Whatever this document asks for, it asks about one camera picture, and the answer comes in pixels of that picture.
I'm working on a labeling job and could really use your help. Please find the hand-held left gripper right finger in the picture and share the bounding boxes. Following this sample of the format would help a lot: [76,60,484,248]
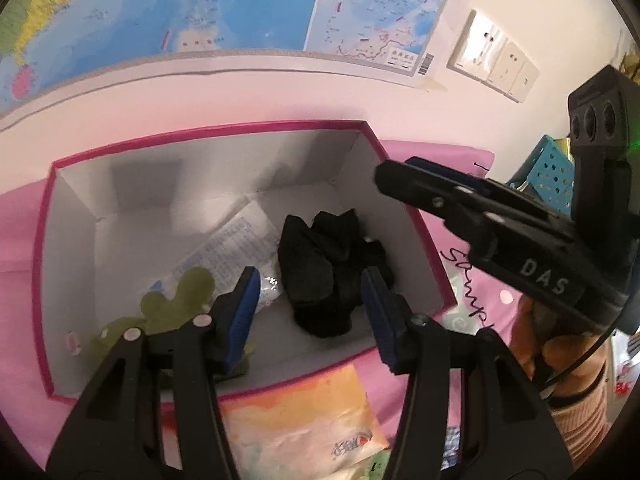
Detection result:
[360,266,576,480]

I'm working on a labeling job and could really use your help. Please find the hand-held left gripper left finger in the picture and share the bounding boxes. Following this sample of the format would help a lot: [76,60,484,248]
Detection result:
[47,266,263,480]

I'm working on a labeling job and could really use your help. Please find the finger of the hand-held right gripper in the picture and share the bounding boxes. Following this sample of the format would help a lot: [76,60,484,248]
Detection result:
[405,156,556,214]
[375,160,581,257]

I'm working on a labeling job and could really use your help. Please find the black cloth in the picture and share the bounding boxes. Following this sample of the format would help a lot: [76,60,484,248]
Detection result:
[277,209,396,338]

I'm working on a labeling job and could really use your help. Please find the pink cardboard box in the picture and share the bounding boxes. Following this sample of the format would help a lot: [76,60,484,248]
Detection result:
[34,120,458,406]

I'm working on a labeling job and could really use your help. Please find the person's right forearm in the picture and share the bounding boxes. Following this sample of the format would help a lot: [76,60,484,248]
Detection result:
[550,345,617,472]

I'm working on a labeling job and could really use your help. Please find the person's right hand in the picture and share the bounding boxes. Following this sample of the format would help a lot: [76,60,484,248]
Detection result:
[510,292,611,398]

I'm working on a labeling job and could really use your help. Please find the blue perforated basket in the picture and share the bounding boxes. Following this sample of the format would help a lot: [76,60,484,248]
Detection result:
[506,135,577,217]

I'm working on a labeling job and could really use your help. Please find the clear plastic printed packet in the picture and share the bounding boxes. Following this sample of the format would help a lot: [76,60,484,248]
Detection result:
[172,202,281,291]

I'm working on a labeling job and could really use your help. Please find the green plush toy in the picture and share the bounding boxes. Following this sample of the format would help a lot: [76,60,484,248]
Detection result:
[64,266,257,376]

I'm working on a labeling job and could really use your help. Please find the orange tissue packet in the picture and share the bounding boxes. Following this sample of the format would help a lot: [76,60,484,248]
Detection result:
[217,362,392,480]

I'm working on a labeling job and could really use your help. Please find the blue gingham scrunchie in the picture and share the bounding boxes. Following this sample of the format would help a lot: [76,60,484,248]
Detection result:
[439,426,462,467]

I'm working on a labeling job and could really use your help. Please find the green white packet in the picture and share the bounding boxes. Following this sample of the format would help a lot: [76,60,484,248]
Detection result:
[345,450,398,480]

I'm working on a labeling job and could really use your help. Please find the pink printed blanket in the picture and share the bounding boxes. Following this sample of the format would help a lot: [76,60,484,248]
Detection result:
[0,137,621,480]

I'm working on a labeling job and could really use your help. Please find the white wall socket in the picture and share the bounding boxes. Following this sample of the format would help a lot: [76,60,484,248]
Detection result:
[446,8,512,82]
[509,57,542,104]
[487,41,529,96]

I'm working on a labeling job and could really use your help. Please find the wall map poster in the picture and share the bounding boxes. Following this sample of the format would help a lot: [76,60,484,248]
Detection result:
[0,0,468,115]

